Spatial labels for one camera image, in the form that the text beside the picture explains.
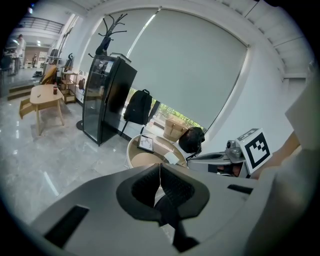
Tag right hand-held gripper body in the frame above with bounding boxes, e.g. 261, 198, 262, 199
226, 127, 273, 176

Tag wooden shelf rack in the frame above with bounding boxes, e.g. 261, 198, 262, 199
60, 71, 78, 105

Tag black coat rack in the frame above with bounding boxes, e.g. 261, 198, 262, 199
76, 13, 128, 131

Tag person's light shirt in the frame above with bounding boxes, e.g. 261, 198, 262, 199
246, 74, 320, 256

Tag person's right forearm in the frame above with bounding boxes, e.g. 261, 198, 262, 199
257, 131, 301, 181

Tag wide grey roller blind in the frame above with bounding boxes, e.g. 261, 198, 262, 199
128, 8, 249, 131

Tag white box on fridge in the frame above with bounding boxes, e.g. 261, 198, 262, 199
109, 51, 133, 64

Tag tall black backpack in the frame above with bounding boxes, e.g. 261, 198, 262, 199
123, 88, 153, 126

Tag white paper napkin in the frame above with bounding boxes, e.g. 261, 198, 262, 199
163, 151, 179, 165

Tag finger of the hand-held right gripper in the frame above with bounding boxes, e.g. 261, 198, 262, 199
199, 152, 227, 158
187, 156, 232, 173

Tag round black bag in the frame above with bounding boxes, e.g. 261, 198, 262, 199
178, 126, 206, 161

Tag black glass-door fridge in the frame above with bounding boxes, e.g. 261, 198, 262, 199
81, 54, 138, 147

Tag round wooden table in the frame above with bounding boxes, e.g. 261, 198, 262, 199
126, 133, 189, 171

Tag wooden side table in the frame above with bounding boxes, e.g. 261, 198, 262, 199
19, 84, 65, 136

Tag printed marker card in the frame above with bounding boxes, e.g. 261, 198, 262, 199
136, 134, 156, 154

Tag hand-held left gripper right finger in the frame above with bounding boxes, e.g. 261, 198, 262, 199
159, 163, 272, 253

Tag black office chair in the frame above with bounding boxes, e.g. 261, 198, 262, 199
61, 52, 75, 74

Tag narrow grey roller blind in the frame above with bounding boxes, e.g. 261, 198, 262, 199
79, 14, 157, 76

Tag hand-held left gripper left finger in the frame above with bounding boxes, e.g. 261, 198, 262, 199
31, 163, 180, 256

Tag black balcony railing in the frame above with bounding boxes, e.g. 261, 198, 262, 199
17, 16, 65, 34

